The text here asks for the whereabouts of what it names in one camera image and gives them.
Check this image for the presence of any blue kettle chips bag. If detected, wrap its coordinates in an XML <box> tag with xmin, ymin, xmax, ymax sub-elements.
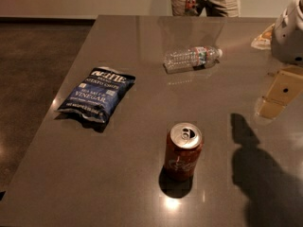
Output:
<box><xmin>58</xmin><ymin>67</ymin><xmax>135</xmax><ymax>124</ymax></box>

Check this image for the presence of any id badge on lanyard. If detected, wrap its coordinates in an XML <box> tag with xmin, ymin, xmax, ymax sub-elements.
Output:
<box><xmin>185</xmin><ymin>0</ymin><xmax>197</xmax><ymax>10</ymax></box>

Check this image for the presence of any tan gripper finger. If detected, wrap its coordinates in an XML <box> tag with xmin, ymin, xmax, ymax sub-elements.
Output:
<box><xmin>257</xmin><ymin>65</ymin><xmax>303</xmax><ymax>119</ymax></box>
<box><xmin>251</xmin><ymin>25</ymin><xmax>275</xmax><ymax>50</ymax></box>

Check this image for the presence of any clear plastic water bottle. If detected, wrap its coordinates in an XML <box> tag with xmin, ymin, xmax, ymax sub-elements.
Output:
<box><xmin>164</xmin><ymin>45</ymin><xmax>223</xmax><ymax>74</ymax></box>

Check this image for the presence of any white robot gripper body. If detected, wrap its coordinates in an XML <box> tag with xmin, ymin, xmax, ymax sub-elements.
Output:
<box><xmin>271</xmin><ymin>0</ymin><xmax>303</xmax><ymax>65</ymax></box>

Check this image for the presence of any red coke can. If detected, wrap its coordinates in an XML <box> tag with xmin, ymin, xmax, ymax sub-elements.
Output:
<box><xmin>164</xmin><ymin>122</ymin><xmax>204</xmax><ymax>182</ymax></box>

